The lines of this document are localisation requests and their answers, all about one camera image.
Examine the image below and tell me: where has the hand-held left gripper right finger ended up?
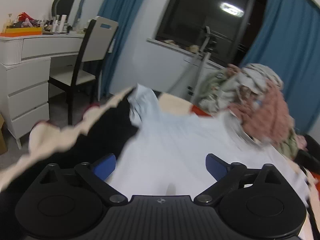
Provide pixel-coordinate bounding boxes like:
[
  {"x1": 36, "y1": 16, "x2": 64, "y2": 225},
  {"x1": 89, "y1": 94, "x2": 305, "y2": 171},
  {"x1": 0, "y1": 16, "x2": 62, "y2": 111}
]
[{"x1": 194, "y1": 153, "x2": 279, "y2": 205}]

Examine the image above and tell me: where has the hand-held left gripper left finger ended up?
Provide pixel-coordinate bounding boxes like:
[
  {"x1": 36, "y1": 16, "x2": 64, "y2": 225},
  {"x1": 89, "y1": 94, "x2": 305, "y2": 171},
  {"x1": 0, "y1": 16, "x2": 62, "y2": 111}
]
[{"x1": 39, "y1": 153, "x2": 128, "y2": 205}]

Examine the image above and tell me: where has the white shirt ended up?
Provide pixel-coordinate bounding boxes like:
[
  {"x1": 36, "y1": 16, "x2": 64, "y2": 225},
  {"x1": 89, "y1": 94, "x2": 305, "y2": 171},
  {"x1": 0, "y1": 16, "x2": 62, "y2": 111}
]
[{"x1": 106, "y1": 84, "x2": 313, "y2": 240}]

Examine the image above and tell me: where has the pile of clothes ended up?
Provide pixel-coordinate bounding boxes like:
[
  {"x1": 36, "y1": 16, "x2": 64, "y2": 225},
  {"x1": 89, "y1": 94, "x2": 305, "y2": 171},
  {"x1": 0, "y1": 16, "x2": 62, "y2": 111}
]
[{"x1": 225, "y1": 64, "x2": 295, "y2": 148}]

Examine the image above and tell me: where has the striped fleece blanket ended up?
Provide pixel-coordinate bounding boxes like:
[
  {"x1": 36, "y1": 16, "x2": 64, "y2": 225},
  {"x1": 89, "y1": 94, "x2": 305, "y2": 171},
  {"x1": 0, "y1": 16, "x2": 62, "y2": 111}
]
[{"x1": 0, "y1": 87, "x2": 320, "y2": 240}]

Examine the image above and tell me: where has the green patterned blanket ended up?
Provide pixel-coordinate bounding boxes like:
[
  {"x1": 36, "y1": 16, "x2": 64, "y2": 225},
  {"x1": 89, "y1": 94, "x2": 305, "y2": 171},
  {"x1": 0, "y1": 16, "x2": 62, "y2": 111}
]
[{"x1": 197, "y1": 70, "x2": 233, "y2": 110}]

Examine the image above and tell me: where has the pale green cloth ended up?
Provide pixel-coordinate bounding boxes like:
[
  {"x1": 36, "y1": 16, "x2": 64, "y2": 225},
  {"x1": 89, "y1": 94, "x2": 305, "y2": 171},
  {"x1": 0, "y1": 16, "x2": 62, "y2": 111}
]
[{"x1": 280, "y1": 127, "x2": 307, "y2": 159}]

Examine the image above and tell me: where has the garment steamer stand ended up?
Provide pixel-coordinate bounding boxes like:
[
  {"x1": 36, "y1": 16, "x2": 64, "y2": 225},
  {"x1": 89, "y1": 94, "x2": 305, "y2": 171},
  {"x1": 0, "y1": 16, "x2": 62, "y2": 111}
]
[{"x1": 187, "y1": 26, "x2": 218, "y2": 103}]

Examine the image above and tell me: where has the black armchair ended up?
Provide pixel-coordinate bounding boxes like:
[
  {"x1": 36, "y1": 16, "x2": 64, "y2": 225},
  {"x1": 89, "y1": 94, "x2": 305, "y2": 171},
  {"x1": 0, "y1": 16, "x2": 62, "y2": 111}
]
[{"x1": 294, "y1": 134, "x2": 320, "y2": 175}]

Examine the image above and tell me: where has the grey hoodie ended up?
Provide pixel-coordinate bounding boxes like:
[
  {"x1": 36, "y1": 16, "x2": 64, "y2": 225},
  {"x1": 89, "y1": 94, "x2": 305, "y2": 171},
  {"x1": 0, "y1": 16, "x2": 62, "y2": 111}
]
[{"x1": 220, "y1": 64, "x2": 284, "y2": 100}]

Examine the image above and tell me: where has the cardboard box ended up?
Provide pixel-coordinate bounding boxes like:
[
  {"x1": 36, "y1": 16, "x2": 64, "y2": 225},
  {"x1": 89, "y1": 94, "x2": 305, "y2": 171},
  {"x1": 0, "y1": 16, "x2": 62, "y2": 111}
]
[{"x1": 0, "y1": 114, "x2": 8, "y2": 155}]

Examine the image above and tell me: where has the white vanity desk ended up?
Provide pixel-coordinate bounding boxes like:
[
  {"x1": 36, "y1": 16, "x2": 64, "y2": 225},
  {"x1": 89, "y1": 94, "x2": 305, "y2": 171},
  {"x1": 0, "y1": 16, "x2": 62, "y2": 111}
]
[{"x1": 0, "y1": 31, "x2": 87, "y2": 149}]

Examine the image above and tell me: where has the white and black chair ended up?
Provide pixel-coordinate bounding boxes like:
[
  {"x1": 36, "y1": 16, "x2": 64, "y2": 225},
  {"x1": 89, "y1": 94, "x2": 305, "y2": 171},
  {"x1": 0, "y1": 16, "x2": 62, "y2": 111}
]
[{"x1": 49, "y1": 16, "x2": 119, "y2": 125}]

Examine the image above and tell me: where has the blue curtain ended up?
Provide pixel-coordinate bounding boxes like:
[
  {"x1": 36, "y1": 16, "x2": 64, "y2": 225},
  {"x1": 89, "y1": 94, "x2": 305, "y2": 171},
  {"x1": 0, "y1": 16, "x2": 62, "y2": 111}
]
[
  {"x1": 96, "y1": 0, "x2": 153, "y2": 98},
  {"x1": 240, "y1": 0, "x2": 320, "y2": 137}
]

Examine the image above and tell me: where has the group of cosmetic bottles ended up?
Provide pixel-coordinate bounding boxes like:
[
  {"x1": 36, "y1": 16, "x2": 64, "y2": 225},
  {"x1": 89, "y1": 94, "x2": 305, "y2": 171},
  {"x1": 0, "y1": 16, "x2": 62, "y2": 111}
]
[{"x1": 41, "y1": 14, "x2": 73, "y2": 34}]

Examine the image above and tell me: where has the orange box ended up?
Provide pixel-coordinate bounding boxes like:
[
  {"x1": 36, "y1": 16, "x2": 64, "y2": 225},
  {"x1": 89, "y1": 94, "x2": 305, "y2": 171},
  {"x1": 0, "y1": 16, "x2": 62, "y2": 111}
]
[{"x1": 0, "y1": 27, "x2": 43, "y2": 37}]

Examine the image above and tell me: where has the dark window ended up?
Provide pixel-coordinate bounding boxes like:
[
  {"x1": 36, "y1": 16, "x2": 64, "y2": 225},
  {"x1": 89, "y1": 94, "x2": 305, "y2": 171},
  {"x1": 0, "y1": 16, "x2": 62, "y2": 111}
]
[{"x1": 155, "y1": 0, "x2": 272, "y2": 55}]

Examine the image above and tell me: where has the wavy vanity mirror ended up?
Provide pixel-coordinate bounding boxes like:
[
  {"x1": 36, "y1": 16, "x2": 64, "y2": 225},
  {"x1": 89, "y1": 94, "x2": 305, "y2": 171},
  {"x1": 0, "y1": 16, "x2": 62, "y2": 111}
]
[{"x1": 51, "y1": 0, "x2": 88, "y2": 27}]

